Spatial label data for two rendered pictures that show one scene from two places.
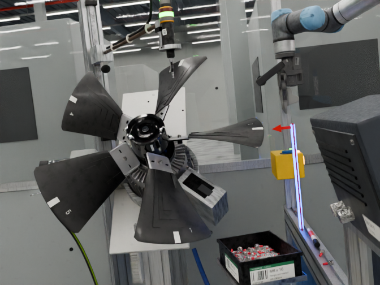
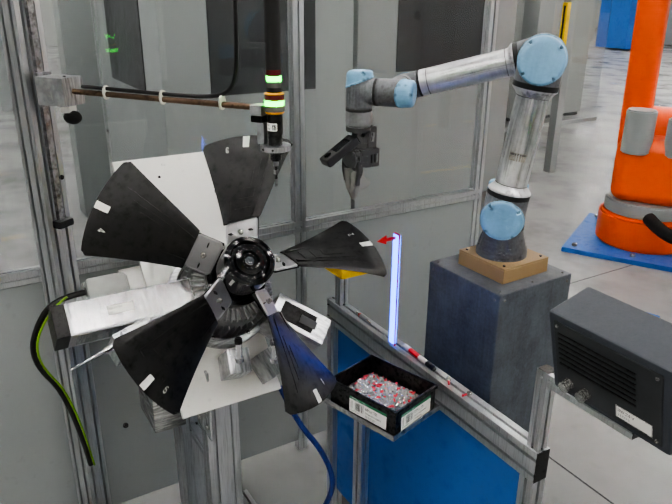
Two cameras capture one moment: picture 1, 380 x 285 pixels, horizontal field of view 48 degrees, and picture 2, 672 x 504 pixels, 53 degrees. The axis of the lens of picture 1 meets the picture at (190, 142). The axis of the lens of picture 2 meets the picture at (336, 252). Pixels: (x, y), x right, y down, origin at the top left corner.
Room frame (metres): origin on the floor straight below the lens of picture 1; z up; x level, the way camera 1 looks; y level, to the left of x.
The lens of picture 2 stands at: (0.03, 0.80, 1.80)
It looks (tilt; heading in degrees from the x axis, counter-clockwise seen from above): 22 degrees down; 324
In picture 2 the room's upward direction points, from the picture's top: straight up
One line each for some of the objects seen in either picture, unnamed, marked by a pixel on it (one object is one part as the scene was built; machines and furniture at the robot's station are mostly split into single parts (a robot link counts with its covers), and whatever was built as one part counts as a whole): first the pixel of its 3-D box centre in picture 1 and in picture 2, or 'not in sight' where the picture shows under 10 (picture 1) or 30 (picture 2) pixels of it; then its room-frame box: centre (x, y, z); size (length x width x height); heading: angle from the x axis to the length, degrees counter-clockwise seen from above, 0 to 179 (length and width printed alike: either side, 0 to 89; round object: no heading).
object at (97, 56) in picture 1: (100, 55); (58, 90); (1.86, 0.34, 1.54); 0.10 x 0.07 x 0.08; 30
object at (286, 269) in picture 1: (257, 257); (382, 393); (1.13, -0.15, 0.85); 0.22 x 0.17 x 0.07; 11
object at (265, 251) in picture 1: (258, 261); (383, 397); (1.12, -0.15, 0.83); 0.19 x 0.14 x 0.04; 11
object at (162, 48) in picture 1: (167, 34); (271, 127); (1.32, 0.04, 1.50); 0.09 x 0.07 x 0.10; 30
